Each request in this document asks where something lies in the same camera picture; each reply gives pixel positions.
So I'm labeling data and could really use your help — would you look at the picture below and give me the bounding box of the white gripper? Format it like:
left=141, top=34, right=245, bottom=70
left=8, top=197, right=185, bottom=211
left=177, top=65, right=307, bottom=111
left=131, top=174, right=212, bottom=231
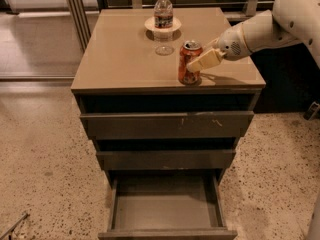
left=186, top=23, right=251, bottom=73

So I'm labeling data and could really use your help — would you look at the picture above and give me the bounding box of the red coke can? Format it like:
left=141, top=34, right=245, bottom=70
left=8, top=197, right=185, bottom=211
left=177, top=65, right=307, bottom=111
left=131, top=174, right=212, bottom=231
left=178, top=40, right=203, bottom=85

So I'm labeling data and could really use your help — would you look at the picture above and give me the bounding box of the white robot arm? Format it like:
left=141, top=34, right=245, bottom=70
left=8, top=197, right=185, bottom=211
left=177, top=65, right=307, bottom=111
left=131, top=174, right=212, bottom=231
left=187, top=0, right=320, bottom=73

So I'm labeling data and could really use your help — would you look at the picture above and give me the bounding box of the grey top drawer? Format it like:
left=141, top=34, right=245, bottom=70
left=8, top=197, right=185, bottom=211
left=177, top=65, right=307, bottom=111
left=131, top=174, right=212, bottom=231
left=80, top=111, right=253, bottom=140

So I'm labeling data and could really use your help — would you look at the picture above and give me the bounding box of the grey drawer cabinet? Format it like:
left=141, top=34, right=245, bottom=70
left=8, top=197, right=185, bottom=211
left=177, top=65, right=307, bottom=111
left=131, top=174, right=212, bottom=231
left=71, top=8, right=265, bottom=177

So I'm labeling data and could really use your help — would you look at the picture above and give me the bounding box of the grey middle drawer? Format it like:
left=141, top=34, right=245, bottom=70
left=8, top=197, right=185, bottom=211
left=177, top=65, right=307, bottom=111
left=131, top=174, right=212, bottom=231
left=97, top=149, right=235, bottom=170

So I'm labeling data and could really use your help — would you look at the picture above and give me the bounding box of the grey open bottom drawer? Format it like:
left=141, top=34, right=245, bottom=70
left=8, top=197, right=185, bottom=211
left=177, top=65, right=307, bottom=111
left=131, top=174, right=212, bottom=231
left=98, top=172, right=237, bottom=240

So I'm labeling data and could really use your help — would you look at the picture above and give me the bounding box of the clear plastic water bottle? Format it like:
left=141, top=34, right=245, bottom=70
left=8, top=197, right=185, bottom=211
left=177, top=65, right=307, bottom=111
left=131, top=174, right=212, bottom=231
left=154, top=0, right=173, bottom=17

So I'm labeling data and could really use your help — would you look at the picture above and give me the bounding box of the white round plate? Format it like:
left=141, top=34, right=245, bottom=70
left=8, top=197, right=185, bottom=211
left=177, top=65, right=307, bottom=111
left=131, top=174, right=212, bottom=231
left=144, top=16, right=181, bottom=33

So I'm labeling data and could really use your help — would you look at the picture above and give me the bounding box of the metal rod on floor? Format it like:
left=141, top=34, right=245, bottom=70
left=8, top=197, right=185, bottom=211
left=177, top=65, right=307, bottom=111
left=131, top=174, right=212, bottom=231
left=0, top=212, right=29, bottom=240

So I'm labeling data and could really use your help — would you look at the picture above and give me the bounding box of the grey object by wall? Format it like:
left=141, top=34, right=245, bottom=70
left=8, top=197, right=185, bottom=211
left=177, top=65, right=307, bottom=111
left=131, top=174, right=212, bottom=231
left=303, top=101, right=320, bottom=120

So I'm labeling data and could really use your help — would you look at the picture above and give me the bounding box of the grey window frame post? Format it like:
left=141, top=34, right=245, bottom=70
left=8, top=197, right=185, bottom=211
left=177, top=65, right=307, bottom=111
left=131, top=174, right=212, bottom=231
left=66, top=0, right=91, bottom=51

